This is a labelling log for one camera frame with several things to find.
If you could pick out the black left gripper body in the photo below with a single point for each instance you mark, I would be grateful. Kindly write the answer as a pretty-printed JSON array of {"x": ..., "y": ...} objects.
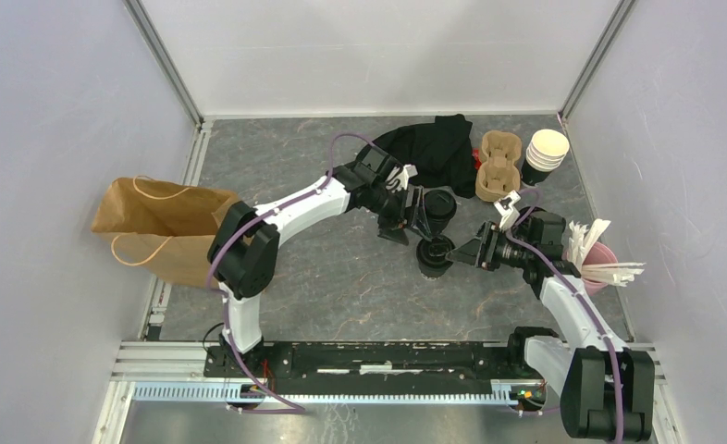
[{"x": 391, "y": 209}]

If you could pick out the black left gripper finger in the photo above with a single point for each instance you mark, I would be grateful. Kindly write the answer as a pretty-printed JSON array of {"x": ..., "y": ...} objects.
[
  {"x": 420, "y": 222},
  {"x": 396, "y": 235}
]

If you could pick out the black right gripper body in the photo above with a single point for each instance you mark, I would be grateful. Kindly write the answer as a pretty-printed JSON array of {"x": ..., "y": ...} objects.
[{"x": 500, "y": 249}]

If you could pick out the black cup lid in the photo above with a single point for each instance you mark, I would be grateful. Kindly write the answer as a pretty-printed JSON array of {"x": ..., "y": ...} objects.
[
  {"x": 440, "y": 205},
  {"x": 434, "y": 252}
]

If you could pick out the stack of black lids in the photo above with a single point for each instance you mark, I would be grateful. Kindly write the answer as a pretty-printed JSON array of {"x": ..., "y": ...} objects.
[{"x": 527, "y": 212}]

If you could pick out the stack of white paper cups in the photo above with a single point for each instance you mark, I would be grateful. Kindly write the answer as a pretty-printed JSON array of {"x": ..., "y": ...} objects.
[{"x": 544, "y": 154}]

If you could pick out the black paper coffee cup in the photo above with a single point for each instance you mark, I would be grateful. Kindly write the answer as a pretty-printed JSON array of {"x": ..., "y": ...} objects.
[
  {"x": 433, "y": 268},
  {"x": 439, "y": 220}
]

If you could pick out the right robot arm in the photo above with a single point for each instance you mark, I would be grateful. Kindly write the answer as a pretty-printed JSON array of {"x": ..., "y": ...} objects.
[{"x": 606, "y": 388}]

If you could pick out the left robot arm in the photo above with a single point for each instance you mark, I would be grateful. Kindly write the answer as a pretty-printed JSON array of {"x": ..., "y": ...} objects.
[{"x": 243, "y": 254}]

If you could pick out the black cloth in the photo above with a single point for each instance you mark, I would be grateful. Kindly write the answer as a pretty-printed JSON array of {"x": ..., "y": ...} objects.
[{"x": 441, "y": 152}]

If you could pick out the brown cardboard cup carrier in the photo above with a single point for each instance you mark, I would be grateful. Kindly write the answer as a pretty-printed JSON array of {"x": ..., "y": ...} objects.
[{"x": 498, "y": 174}]

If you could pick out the red small object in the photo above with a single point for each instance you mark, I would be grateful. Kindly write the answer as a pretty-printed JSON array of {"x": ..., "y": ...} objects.
[{"x": 477, "y": 160}]

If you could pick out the pink straw holder cup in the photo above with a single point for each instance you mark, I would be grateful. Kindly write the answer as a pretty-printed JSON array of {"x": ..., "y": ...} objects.
[{"x": 597, "y": 268}]

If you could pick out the brown paper bag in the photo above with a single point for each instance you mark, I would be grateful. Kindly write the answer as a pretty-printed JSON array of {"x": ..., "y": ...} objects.
[{"x": 164, "y": 227}]

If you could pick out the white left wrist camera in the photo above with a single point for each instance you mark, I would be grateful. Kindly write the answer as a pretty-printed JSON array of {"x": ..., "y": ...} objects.
[{"x": 398, "y": 179}]

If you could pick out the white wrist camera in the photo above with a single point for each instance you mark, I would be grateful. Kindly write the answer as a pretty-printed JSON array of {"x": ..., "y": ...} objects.
[
  {"x": 506, "y": 208},
  {"x": 398, "y": 179}
]

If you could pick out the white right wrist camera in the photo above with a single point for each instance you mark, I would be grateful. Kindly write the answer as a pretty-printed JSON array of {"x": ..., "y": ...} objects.
[{"x": 506, "y": 208}]

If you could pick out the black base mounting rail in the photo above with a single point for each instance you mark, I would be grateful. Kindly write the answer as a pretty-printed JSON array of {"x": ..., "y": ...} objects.
[{"x": 377, "y": 367}]

